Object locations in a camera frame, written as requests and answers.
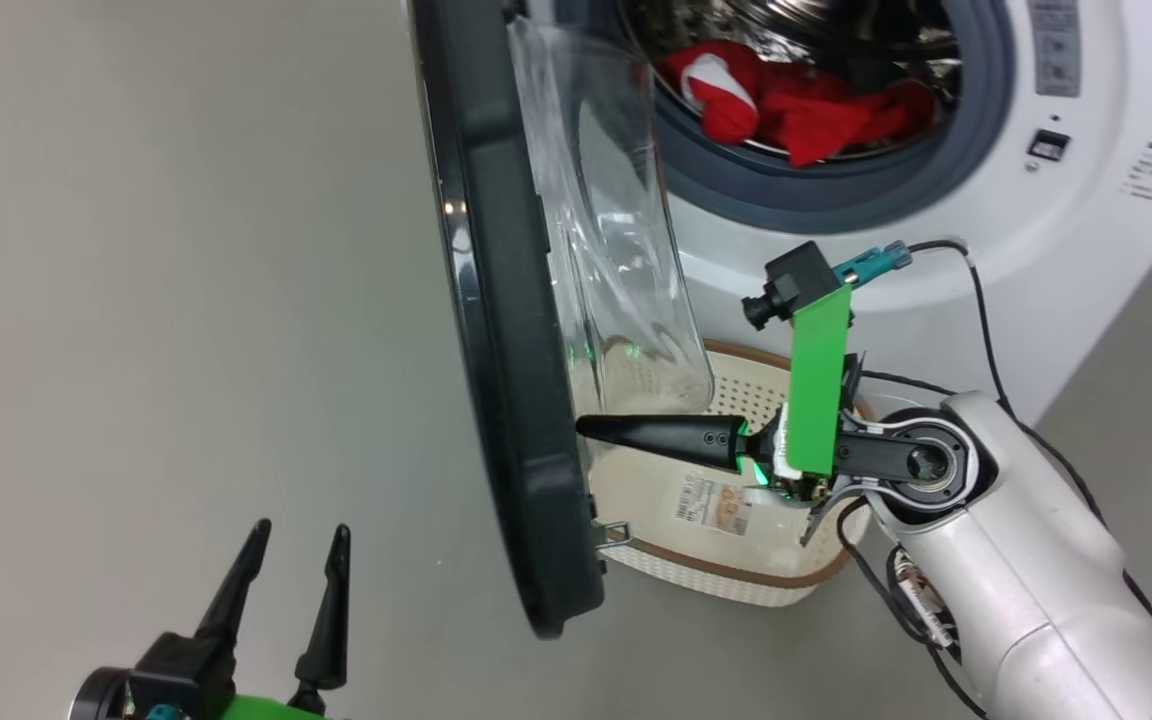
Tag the printed sticker inside basket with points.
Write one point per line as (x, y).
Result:
(711, 503)

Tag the cream perforated plastic laundry basket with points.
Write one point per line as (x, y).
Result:
(736, 570)

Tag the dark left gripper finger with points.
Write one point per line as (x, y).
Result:
(236, 590)
(329, 620)

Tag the red garment with white trim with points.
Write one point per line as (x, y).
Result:
(816, 115)

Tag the metal door latch hook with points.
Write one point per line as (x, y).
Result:
(616, 535)

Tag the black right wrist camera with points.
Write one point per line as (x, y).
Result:
(796, 280)

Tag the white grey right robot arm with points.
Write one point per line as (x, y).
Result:
(1016, 560)

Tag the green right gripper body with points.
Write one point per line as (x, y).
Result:
(821, 380)

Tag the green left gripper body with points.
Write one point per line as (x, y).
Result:
(266, 711)

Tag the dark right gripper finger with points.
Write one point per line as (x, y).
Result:
(666, 437)

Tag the black round glass washer door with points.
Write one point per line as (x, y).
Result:
(511, 350)

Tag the stainless steel washer drum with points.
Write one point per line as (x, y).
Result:
(836, 25)

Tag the grey sticker on washer front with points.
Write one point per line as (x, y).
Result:
(1056, 45)

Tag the black door lock socket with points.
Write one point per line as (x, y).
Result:
(1048, 146)

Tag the grey rubber door gasket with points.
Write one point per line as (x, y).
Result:
(836, 197)

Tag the white front-load washing machine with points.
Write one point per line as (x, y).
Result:
(1116, 80)

